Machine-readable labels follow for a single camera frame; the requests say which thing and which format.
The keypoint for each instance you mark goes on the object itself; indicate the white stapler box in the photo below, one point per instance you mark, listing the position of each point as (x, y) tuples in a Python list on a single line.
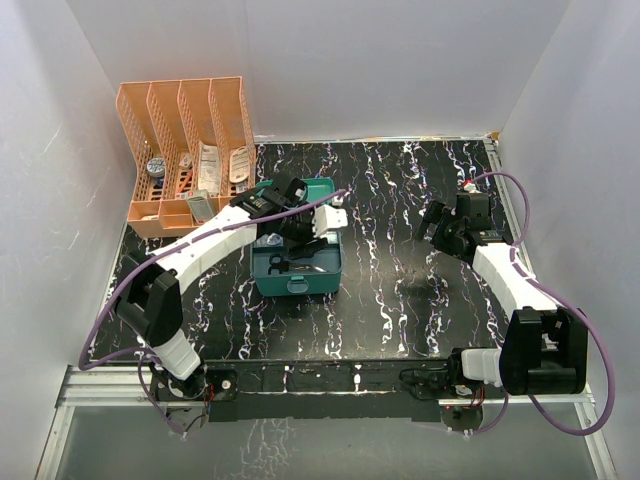
[(200, 206)]

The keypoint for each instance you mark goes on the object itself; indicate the dark teal divider tray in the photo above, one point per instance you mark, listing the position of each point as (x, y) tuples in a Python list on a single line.
[(327, 261)]

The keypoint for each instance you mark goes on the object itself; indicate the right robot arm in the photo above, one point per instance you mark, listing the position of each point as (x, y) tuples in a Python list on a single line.
[(545, 347)]

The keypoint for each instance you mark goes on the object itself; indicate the white paper packet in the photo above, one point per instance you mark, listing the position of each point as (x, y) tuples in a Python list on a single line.
[(209, 173)]

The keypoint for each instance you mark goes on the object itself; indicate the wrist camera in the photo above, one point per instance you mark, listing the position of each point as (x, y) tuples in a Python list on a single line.
[(329, 217), (470, 187)]

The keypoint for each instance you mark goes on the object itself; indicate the teal medicine kit box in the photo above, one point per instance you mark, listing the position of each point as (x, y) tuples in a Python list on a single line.
[(296, 284)]

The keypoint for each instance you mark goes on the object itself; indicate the round blue white tin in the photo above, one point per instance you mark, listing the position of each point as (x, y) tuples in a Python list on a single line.
[(156, 167)]

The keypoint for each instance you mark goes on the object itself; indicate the black scissors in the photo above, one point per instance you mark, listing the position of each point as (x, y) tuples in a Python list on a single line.
[(278, 264)]

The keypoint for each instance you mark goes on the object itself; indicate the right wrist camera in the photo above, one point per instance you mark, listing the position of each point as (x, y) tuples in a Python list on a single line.
[(470, 187)]

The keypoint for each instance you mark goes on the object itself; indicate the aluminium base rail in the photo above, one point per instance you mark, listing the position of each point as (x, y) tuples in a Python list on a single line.
[(347, 420)]

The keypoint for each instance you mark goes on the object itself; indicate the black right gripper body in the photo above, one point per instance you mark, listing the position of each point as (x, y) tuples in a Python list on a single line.
[(444, 238)]

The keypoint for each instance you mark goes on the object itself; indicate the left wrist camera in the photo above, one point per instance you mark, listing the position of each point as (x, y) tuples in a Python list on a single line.
[(329, 217)]

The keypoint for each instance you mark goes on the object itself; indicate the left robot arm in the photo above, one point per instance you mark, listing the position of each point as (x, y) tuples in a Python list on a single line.
[(149, 299)]

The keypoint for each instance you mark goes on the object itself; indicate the peach plastic file organizer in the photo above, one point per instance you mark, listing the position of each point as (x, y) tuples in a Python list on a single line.
[(170, 118)]

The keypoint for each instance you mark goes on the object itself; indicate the clear small packet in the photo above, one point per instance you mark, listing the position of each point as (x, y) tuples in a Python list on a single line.
[(274, 240)]

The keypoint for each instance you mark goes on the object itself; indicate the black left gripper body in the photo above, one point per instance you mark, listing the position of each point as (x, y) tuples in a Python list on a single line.
[(296, 232)]

